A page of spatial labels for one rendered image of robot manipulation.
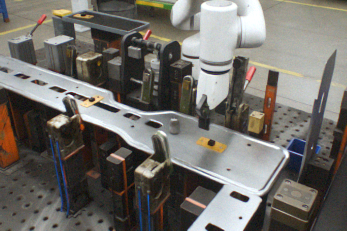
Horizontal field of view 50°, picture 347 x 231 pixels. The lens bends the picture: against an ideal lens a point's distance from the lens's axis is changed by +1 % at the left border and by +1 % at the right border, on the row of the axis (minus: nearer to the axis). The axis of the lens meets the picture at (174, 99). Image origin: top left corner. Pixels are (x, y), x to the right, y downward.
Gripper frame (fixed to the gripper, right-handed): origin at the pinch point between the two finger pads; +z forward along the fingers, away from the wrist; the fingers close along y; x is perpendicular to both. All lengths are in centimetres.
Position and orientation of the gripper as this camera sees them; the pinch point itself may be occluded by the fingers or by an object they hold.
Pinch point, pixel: (212, 118)
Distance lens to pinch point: 103.0
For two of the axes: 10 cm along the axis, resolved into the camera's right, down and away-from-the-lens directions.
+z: 0.0, 8.7, 5.0
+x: 8.3, 2.7, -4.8
